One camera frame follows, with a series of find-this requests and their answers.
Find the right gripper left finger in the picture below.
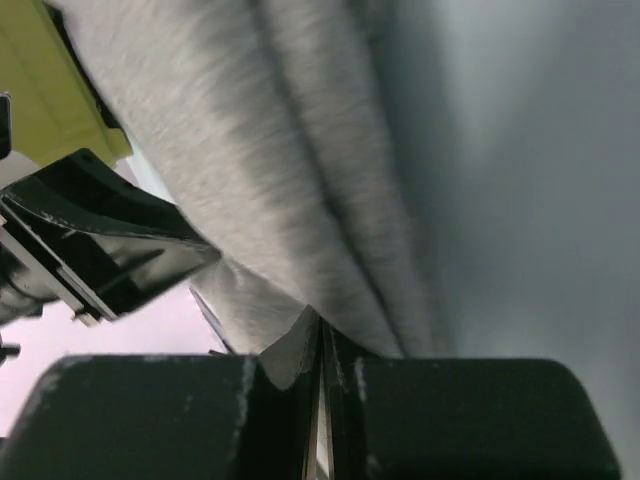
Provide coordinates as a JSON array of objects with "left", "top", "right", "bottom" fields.
[{"left": 1, "top": 310, "right": 320, "bottom": 479}]

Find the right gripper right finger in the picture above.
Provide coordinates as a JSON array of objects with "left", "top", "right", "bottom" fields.
[{"left": 322, "top": 327, "right": 620, "bottom": 480}]

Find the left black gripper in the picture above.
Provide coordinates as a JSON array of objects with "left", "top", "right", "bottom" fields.
[{"left": 1, "top": 149, "right": 217, "bottom": 325}]

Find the grey t shirt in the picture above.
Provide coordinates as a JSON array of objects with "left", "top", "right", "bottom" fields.
[{"left": 59, "top": 1, "right": 442, "bottom": 358}]

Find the olive green plastic bin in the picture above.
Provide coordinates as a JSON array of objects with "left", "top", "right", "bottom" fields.
[{"left": 1, "top": 0, "right": 132, "bottom": 167}]

